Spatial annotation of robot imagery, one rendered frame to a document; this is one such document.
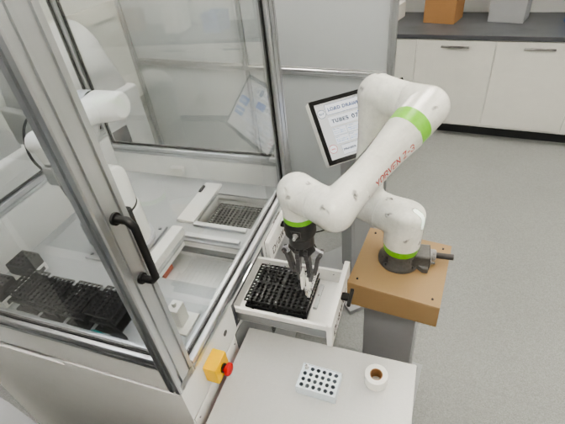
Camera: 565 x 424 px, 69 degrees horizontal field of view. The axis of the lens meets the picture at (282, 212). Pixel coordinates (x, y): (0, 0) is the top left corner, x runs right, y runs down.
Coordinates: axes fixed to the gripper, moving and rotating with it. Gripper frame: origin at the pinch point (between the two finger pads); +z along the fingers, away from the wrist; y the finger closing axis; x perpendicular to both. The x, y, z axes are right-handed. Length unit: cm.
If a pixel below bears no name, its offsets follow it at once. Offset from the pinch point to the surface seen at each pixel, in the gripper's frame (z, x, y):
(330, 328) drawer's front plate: 7.9, -10.7, 10.3
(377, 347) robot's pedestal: 58, 19, 22
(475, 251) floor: 100, 135, 70
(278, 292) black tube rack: 9.8, 0.7, -10.5
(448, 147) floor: 100, 268, 51
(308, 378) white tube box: 20.8, -21.4, 5.8
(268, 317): 11.7, -8.8, -11.0
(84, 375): 12, -43, -59
